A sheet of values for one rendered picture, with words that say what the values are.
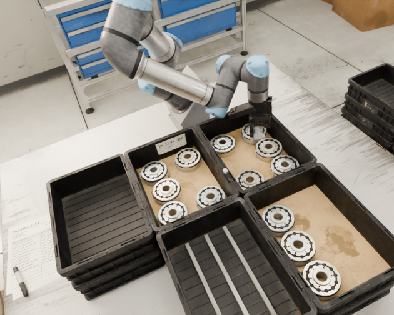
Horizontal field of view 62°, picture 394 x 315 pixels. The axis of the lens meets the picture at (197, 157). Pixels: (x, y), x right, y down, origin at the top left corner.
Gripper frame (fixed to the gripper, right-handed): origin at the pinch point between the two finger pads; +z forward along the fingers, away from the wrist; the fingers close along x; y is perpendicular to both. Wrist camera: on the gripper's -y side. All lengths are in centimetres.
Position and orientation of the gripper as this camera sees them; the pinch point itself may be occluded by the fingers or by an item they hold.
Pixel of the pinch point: (252, 137)
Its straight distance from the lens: 136.7
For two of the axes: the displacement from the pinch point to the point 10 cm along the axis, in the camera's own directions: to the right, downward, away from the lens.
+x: 2.4, -7.3, 6.4
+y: 9.6, 0.9, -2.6
